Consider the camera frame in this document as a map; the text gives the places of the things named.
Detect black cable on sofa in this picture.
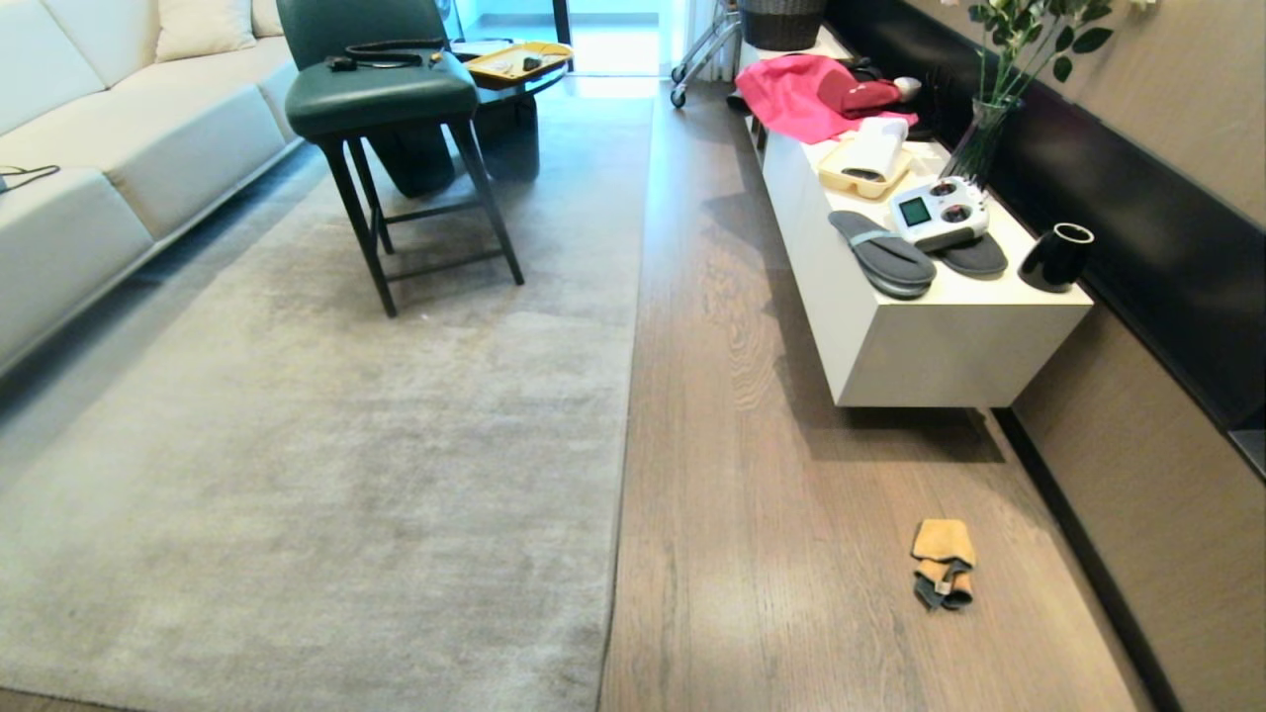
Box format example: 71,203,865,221
0,164,61,194

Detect tan cleaning cloth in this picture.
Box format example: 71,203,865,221
911,518,977,611

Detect wheeled metal cart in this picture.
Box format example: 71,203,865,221
669,0,743,110

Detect white low cabinet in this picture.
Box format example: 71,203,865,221
740,25,1095,408

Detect round dark coffee table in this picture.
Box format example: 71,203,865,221
369,41,575,199

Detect dark woven basket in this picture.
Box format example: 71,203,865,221
738,0,828,52

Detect cream sofa cushion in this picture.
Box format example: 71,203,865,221
155,0,257,63

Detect glass vase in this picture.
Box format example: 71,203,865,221
942,94,1025,189

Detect green bar stool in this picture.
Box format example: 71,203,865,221
276,0,525,318

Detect grey slipper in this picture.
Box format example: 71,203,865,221
932,232,1010,279
828,211,937,300

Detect white rolled towel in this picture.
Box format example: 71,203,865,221
840,117,910,181

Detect black cup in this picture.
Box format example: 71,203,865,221
1018,222,1096,294

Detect white remote controller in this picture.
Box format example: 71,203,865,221
888,176,991,254

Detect grey rug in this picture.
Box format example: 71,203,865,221
0,97,656,712

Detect cream divided tray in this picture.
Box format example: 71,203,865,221
817,135,916,201

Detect pink cloth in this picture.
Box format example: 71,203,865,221
735,54,919,145

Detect dark red pouch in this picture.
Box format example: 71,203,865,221
817,71,902,120

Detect white sofa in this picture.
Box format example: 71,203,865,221
0,0,306,377

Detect white flowers with green leaves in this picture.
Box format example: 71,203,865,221
942,0,1158,108

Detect yellow tray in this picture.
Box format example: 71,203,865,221
463,42,575,85

